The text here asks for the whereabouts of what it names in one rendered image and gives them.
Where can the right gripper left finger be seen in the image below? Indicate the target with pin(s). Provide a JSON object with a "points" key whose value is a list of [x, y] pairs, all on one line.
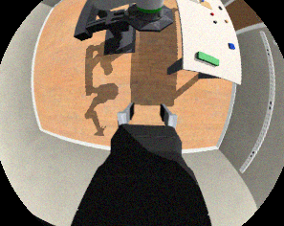
{"points": [[125, 116]]}

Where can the tan flat mat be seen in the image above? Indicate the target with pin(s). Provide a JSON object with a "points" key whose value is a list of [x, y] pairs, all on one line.
{"points": [[206, 4]]}

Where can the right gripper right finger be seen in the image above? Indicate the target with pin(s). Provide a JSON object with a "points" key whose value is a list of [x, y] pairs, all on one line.
{"points": [[167, 117]]}

